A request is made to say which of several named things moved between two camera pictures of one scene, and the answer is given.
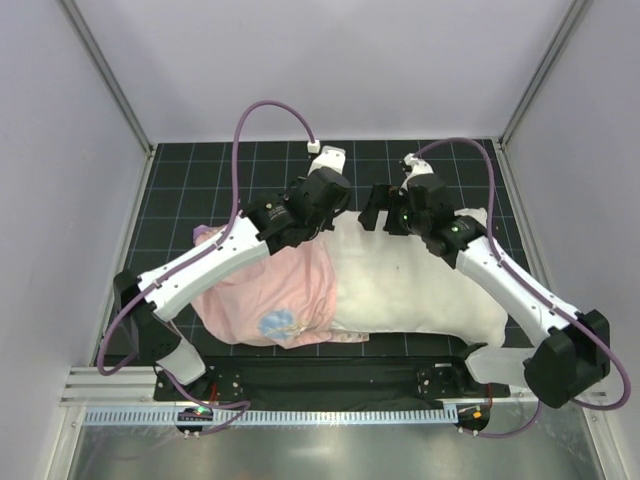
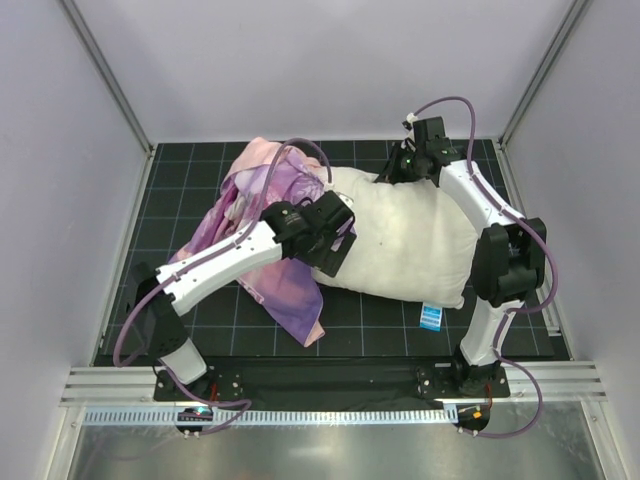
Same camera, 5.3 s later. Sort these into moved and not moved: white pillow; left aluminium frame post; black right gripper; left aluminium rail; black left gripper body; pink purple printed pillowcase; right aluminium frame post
Moved: black left gripper body; white pillow; pink purple printed pillowcase; black right gripper
Not moved: right aluminium frame post; left aluminium rail; left aluminium frame post
